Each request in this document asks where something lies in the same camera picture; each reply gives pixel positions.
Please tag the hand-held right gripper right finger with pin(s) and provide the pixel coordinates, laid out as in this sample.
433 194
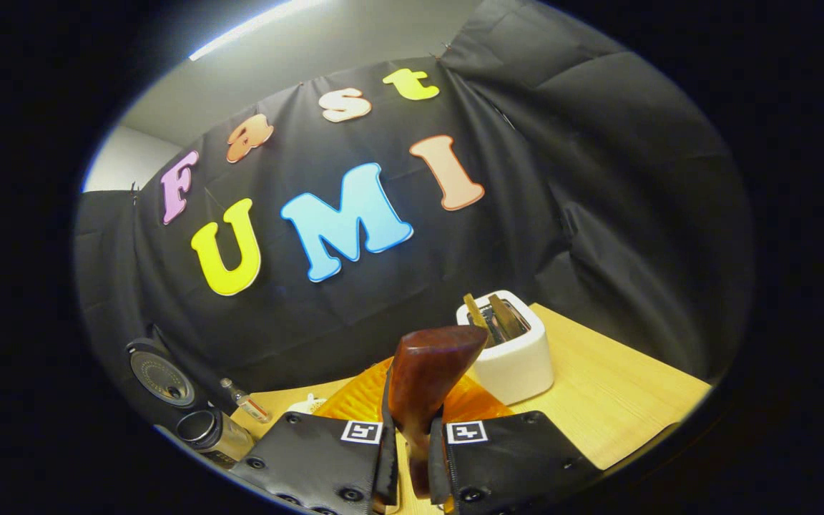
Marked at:
505 458

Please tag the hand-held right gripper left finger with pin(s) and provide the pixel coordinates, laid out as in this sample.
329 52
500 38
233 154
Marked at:
326 458

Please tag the brown wooden spoon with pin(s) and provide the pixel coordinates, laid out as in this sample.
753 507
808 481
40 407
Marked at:
426 372

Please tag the silver black rice cooker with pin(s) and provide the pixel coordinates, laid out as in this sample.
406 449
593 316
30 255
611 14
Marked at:
162 375

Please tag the white divided bean dish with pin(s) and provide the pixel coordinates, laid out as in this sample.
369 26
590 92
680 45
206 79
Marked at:
305 405

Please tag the white toaster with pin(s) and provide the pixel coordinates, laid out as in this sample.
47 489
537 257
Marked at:
519 365

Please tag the small clear bottle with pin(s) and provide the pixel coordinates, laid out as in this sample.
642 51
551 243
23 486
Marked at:
247 404

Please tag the brown toast slice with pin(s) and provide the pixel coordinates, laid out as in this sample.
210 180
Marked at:
505 315
475 311

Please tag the black backdrop cloth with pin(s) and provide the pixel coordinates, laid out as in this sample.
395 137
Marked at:
598 214

